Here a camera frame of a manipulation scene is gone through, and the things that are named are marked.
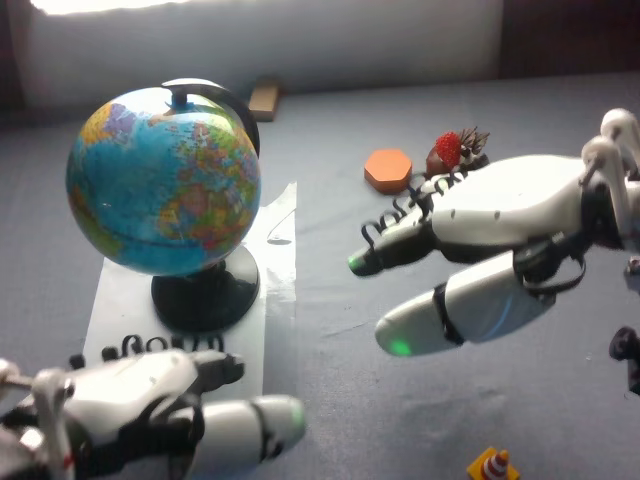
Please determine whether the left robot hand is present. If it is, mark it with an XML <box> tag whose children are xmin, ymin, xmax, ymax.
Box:
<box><xmin>62</xmin><ymin>333</ymin><xmax>307</xmax><ymax>480</ymax></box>

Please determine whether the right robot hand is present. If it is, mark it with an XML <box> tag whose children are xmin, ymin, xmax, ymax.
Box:
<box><xmin>348</xmin><ymin>154</ymin><xmax>589</xmax><ymax>357</ymax></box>

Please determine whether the blue desk globe black stand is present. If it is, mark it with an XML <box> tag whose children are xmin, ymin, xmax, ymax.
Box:
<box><xmin>65</xmin><ymin>77</ymin><xmax>263</xmax><ymax>334</ymax></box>

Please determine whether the white paper sheet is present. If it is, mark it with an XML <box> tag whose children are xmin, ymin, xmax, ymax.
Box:
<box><xmin>82</xmin><ymin>212</ymin><xmax>266</xmax><ymax>401</ymax></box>

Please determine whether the toy strawberry chocolate cake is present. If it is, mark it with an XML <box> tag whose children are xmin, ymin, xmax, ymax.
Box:
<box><xmin>424</xmin><ymin>127</ymin><xmax>491</xmax><ymax>176</ymax></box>

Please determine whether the orange hexagon block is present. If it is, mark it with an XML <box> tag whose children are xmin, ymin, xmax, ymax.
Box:
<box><xmin>363</xmin><ymin>148</ymin><xmax>412</xmax><ymax>195</ymax></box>

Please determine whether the clear tape strip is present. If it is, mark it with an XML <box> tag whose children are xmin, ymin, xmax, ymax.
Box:
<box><xmin>247</xmin><ymin>180</ymin><xmax>300</xmax><ymax>461</ymax></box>

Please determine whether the grey tablecloth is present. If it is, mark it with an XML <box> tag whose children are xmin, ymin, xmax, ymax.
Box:
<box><xmin>0</xmin><ymin>69</ymin><xmax>640</xmax><ymax>480</ymax></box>

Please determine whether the white backdrop sheet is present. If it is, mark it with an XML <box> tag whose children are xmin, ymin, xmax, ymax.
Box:
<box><xmin>19</xmin><ymin>0</ymin><xmax>505</xmax><ymax>109</ymax></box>

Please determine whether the plain wooden rectangular block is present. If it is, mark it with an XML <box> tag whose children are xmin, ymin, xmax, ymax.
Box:
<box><xmin>248</xmin><ymin>74</ymin><xmax>284</xmax><ymax>123</ymax></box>

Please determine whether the toy traffic cone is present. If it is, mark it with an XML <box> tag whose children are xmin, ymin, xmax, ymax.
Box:
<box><xmin>466</xmin><ymin>447</ymin><xmax>521</xmax><ymax>480</ymax></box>

